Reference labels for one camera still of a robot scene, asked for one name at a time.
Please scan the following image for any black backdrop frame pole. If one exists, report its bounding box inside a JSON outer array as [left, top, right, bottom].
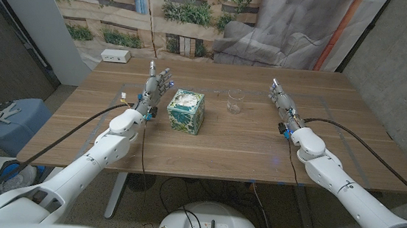
[[335, 0, 394, 77]]

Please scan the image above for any blue padded stool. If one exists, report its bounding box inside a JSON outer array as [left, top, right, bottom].
[[0, 95, 54, 160]]

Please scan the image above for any white shoe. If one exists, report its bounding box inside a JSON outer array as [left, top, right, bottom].
[[0, 170, 38, 200]]

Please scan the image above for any white pillar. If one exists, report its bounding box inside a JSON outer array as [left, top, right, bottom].
[[0, 0, 99, 88]]

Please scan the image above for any clear glass beaker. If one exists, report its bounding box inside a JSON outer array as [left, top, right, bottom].
[[225, 88, 245, 116]]

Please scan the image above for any grey tape outline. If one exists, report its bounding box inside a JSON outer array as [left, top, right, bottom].
[[75, 75, 379, 190]]

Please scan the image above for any white and blue floor device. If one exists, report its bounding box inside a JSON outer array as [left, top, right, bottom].
[[0, 157, 63, 200]]

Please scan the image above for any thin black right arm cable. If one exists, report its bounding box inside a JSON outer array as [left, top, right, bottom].
[[279, 138, 407, 228]]

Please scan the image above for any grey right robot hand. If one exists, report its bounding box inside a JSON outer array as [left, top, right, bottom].
[[265, 77, 310, 130]]

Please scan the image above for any printed fabric backdrop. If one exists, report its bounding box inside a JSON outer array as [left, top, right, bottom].
[[32, 0, 390, 96]]

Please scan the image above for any grey table leg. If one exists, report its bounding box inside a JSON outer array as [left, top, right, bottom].
[[291, 184, 319, 228]]

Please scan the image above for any white robot torso base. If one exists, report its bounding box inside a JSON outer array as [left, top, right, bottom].
[[155, 197, 266, 228]]

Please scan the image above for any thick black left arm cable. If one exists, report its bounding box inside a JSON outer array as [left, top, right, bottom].
[[0, 91, 135, 222]]

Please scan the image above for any round black floor base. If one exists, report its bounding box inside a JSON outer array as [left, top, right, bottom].
[[125, 172, 158, 195]]

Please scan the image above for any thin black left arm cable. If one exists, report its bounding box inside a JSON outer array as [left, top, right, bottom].
[[135, 118, 152, 198]]

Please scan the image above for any teal floral tissue box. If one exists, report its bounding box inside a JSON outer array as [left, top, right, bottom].
[[164, 88, 207, 137]]

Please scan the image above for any small white wire connector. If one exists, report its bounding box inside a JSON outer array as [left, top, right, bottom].
[[119, 91, 132, 108]]

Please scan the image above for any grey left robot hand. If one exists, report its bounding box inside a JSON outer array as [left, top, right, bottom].
[[131, 58, 177, 124]]

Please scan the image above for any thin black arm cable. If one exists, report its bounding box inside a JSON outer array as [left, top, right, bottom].
[[135, 118, 152, 198], [279, 138, 407, 228]]

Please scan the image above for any white power strip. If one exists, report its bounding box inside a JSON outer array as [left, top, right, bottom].
[[99, 48, 132, 65]]

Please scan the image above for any white table leg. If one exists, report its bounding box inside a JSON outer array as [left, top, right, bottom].
[[104, 171, 129, 221]]

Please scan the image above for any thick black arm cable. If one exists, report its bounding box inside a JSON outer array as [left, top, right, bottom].
[[297, 115, 407, 207], [0, 91, 135, 222]]

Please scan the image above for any black floor cable tangle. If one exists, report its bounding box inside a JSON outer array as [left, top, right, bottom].
[[156, 175, 257, 222]]

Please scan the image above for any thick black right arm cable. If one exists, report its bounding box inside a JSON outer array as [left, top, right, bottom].
[[297, 115, 407, 207]]

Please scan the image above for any white floor cable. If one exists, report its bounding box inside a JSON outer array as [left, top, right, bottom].
[[247, 182, 286, 228]]

